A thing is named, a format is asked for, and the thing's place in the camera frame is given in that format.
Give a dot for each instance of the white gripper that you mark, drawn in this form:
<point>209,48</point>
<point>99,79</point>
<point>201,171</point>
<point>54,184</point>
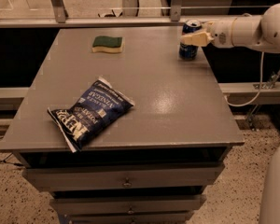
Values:
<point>221,34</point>

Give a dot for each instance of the blue pepsi can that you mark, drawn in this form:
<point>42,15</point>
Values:
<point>189,52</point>

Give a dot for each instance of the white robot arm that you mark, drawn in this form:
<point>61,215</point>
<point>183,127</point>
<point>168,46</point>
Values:
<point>260,33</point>

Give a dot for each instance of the blue chip bag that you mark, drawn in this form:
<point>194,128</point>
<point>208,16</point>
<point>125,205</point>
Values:
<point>97,107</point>

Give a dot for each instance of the green yellow sponge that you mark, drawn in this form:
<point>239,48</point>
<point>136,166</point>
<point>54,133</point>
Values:
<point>107,44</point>

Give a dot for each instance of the grey drawer cabinet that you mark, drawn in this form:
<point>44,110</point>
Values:
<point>179,116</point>

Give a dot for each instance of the grey metal railing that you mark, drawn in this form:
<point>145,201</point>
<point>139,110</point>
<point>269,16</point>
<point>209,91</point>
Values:
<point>99,13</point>

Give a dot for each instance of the top grey drawer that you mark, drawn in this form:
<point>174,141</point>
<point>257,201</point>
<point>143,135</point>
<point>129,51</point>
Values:
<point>124,177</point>

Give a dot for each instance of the grey drawer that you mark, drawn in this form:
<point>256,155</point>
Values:
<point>146,218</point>
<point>127,205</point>
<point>124,177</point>

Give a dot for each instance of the bottom grey drawer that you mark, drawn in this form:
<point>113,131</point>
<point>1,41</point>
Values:
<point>146,218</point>

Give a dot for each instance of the middle grey drawer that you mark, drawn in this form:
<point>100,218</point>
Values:
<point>127,205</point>

